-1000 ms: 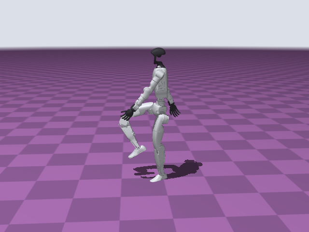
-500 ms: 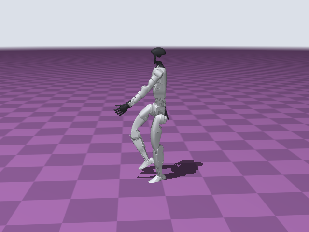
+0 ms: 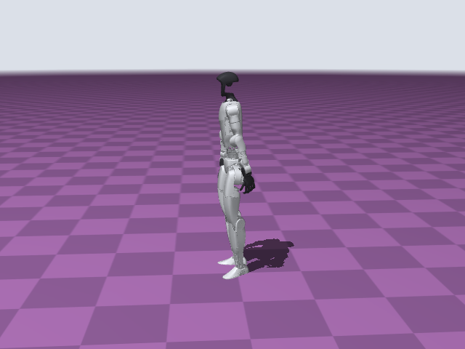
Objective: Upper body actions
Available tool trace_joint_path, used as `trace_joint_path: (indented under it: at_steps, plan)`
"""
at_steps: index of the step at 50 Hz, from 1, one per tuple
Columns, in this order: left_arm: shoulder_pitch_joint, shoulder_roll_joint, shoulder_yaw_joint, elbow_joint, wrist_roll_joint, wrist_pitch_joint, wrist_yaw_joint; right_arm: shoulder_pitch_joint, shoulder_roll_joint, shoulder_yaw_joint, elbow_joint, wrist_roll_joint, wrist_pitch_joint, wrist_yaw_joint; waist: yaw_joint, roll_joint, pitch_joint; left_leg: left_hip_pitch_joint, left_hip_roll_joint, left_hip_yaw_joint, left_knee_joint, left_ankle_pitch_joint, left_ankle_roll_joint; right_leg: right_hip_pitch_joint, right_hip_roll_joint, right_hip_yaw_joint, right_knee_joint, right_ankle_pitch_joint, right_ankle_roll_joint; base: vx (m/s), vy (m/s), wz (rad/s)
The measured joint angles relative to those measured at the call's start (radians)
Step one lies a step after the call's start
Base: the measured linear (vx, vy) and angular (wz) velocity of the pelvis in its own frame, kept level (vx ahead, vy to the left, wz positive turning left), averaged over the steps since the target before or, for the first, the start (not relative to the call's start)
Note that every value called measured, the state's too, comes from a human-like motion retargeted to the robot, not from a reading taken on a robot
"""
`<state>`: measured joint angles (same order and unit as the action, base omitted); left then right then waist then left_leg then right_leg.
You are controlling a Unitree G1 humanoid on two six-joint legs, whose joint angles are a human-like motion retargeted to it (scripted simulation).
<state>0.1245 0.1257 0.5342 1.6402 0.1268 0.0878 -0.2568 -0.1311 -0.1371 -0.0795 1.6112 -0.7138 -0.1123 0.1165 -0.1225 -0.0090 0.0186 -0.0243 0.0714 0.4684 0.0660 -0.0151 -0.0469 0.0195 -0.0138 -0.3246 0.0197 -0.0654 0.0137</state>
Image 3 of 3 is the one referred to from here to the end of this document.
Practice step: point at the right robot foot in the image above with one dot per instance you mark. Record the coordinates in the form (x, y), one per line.
(230, 261)

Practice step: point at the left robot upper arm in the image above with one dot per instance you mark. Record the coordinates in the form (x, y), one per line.
(233, 115)

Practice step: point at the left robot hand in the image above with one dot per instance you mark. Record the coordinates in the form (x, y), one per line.
(248, 182)

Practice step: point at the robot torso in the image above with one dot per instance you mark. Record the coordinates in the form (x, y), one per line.
(227, 133)

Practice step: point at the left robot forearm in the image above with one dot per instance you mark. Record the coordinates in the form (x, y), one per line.
(241, 154)

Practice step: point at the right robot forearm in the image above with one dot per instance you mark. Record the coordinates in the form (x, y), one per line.
(223, 153)

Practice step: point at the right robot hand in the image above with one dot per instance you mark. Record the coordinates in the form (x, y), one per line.
(221, 162)

